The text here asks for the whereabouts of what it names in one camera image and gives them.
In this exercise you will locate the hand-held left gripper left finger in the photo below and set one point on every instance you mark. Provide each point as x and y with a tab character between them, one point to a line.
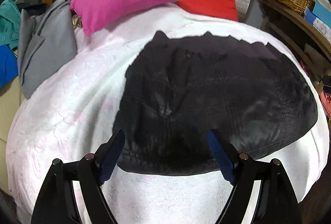
111	154

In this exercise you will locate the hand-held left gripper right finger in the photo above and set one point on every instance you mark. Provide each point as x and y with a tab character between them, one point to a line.
222	156

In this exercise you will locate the dark puffer jacket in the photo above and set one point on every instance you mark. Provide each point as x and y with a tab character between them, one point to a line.
206	89

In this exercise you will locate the white blanket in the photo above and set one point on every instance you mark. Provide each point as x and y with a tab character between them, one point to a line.
77	110

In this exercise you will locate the beige sofa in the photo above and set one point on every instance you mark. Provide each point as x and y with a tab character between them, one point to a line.
6	110

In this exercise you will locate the orange cloth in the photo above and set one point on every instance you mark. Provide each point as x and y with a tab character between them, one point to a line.
325	99

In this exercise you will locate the grey garment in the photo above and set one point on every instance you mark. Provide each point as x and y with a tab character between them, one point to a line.
44	45

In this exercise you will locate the blue jacket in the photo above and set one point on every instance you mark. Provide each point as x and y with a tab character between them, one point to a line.
6	66

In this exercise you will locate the wooden table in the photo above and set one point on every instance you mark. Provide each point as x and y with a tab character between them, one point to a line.
292	22

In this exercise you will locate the white blue patterned packet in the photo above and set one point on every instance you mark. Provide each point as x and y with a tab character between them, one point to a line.
318	26

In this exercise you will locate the dark navy garment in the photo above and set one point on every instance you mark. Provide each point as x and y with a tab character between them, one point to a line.
33	9

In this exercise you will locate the teal garment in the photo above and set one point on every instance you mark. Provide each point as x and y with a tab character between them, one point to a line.
7	22

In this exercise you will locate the blue cardboard box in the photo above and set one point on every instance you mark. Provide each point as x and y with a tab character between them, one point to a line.
323	11

